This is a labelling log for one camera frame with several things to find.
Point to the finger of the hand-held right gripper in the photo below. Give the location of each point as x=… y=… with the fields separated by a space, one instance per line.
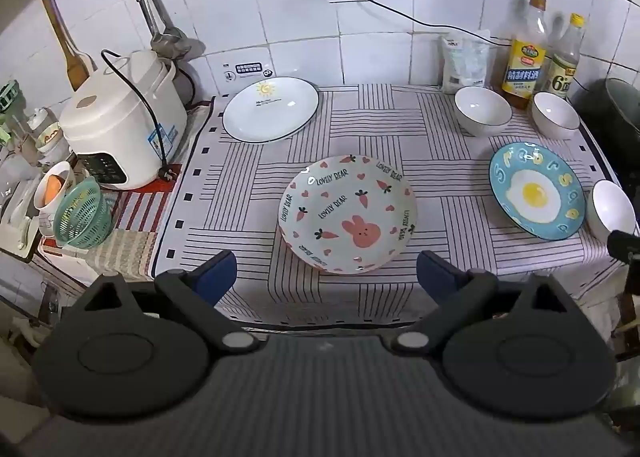
x=626 y=246

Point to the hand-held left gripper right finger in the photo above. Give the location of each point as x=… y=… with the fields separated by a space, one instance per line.
x=434 y=273

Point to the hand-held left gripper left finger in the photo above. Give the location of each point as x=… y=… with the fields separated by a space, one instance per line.
x=220 y=271

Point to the white bowl with dark rim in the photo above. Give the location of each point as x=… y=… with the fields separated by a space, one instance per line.
x=482 y=109
x=612 y=209
x=555 y=114

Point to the striped tablecloth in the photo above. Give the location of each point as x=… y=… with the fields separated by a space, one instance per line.
x=250 y=197

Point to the beige woven cloth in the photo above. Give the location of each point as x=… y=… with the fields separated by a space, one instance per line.
x=125 y=252

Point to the red striped cloth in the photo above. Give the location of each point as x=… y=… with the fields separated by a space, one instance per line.
x=140 y=207

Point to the pink rabbit print plate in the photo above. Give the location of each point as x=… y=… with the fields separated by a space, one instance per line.
x=347 y=214

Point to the blue fried egg print plate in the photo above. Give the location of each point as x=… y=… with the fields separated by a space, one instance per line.
x=535 y=189

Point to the black cooking pot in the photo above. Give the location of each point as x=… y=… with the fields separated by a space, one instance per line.
x=595 y=107

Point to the green plastic colander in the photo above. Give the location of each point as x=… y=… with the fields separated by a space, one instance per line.
x=82 y=212

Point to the white plate with sun print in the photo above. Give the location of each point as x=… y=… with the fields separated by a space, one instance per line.
x=270 y=109

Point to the white rice cooker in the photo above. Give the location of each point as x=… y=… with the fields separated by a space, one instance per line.
x=120 y=127

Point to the white cup with orange content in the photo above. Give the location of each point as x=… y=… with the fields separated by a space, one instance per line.
x=52 y=187

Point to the clear vinegar bottle yellow cap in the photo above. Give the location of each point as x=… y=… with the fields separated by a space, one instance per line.
x=565 y=62

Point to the white dish tray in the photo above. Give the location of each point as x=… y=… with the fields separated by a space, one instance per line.
x=17 y=222

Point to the white plastic bag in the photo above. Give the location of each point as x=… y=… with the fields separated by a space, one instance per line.
x=462 y=62

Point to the yellow label oil bottle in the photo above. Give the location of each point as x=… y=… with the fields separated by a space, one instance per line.
x=525 y=57

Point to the small ceramic jar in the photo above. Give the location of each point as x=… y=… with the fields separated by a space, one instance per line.
x=47 y=137

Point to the wooden spatula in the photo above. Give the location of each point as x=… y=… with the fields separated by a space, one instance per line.
x=67 y=47

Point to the black white wall label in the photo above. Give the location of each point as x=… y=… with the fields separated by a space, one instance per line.
x=248 y=70

